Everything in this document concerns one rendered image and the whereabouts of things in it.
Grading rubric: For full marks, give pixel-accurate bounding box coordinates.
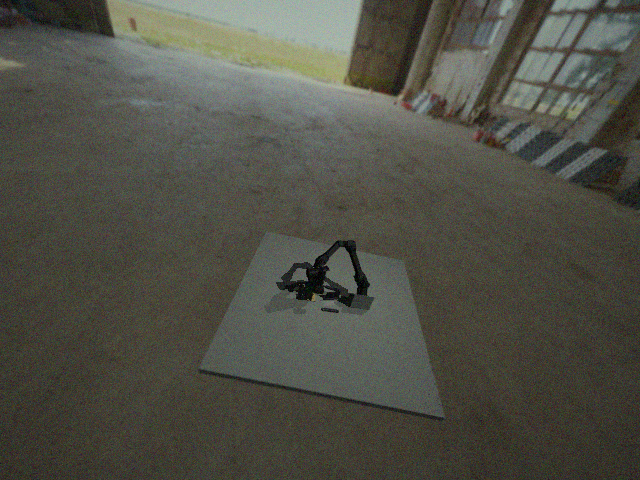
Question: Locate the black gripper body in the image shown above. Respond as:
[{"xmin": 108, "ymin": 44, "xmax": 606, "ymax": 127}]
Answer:
[{"xmin": 314, "ymin": 276, "xmax": 325, "ymax": 294}]

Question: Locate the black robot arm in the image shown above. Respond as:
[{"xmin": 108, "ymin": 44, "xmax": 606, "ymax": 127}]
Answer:
[{"xmin": 306, "ymin": 240, "xmax": 370, "ymax": 296}]

